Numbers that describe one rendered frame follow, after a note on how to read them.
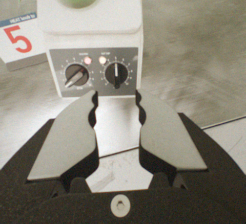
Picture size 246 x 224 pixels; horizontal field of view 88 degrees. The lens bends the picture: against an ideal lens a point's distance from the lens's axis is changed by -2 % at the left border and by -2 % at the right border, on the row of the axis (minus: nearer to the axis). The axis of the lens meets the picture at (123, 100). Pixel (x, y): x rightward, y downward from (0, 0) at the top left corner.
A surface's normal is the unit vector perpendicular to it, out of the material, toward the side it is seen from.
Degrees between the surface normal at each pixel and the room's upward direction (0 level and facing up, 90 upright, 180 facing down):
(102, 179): 0
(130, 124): 0
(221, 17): 0
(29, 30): 40
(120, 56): 30
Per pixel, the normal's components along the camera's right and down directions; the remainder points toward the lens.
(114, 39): 0.06, 0.52
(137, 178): 0.04, 0.03
